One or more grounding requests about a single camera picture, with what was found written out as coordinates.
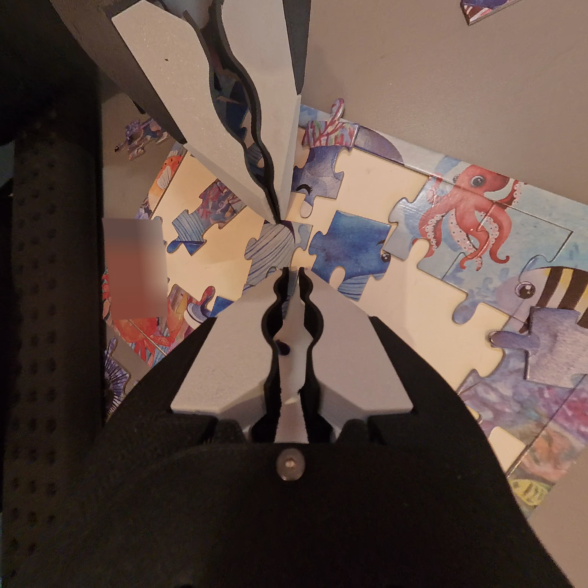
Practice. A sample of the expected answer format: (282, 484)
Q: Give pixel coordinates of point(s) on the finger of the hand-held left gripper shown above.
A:
(271, 69)
(170, 69)

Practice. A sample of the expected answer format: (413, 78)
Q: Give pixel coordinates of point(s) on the pale striped puzzle piece with fin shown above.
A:
(271, 248)

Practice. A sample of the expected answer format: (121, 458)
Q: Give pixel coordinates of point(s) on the purple urchin puzzle piece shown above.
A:
(115, 376)

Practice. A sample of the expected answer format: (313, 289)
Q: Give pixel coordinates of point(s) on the striped puzzle piece with tail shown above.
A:
(186, 229)

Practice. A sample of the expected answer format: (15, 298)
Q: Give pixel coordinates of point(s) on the orange crab puzzle piece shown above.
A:
(138, 335)

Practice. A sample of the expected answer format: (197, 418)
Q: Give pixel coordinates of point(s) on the striped fish puzzle piece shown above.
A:
(565, 285)

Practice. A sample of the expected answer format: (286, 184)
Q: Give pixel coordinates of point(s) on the pale blue octopus puzzle piece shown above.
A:
(537, 239)

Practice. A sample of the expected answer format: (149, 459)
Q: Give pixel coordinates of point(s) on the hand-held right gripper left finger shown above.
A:
(225, 363)

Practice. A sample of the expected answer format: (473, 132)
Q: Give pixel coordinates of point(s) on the whale eye puzzle piece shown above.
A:
(317, 172)

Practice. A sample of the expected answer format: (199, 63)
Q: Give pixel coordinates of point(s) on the coral and purple puzzle piece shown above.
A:
(220, 202)

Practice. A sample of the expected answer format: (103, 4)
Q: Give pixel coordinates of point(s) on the dark blue puzzle piece with eye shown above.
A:
(349, 243)

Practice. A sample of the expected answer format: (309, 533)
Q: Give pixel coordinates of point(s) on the purple pink coral puzzle piece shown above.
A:
(519, 399)

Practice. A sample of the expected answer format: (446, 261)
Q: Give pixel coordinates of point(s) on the puzzle piece with white patch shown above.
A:
(487, 9)

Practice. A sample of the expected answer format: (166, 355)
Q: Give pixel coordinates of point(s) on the red coral puzzle piece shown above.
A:
(330, 131)

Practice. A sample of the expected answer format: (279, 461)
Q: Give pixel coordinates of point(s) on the octopus arms puzzle piece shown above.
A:
(404, 220)

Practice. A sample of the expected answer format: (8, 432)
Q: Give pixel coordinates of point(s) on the joined blue purple puzzle pieces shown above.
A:
(142, 135)

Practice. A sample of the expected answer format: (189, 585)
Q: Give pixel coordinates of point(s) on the crab claw puzzle piece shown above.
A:
(202, 312)

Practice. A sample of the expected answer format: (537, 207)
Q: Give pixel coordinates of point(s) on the striped purple puzzle piece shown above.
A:
(560, 344)

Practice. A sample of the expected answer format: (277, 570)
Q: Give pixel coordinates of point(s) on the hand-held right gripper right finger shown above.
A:
(363, 363)

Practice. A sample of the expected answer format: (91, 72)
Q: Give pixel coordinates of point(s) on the sea print puzzle tray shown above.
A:
(413, 321)

